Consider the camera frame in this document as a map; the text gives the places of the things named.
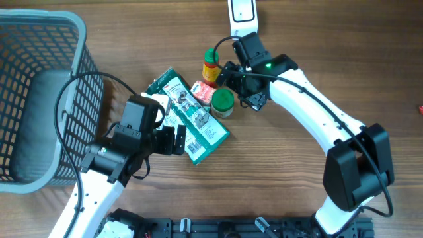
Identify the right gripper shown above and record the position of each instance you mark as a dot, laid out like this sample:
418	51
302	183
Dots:
229	80

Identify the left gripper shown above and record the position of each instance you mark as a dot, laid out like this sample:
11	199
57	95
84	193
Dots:
168	147

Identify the green lid jar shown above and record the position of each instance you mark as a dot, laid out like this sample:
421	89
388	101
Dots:
222	103

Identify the green white package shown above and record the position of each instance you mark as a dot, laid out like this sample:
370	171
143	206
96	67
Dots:
204	134

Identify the red yellow sauce bottle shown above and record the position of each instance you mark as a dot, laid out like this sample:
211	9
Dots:
210	70

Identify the small red white box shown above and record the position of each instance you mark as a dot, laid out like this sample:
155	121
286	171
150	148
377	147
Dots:
203	93

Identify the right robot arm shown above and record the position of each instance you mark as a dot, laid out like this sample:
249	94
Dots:
359	164

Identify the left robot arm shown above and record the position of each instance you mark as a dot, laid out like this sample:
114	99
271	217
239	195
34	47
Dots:
109	164

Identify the white barcode scanner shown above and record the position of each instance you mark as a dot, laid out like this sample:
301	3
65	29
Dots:
243	17

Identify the grey plastic mesh basket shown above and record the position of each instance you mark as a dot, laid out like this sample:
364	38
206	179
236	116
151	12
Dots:
51	98

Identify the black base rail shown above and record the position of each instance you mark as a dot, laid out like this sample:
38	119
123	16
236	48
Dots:
231	228

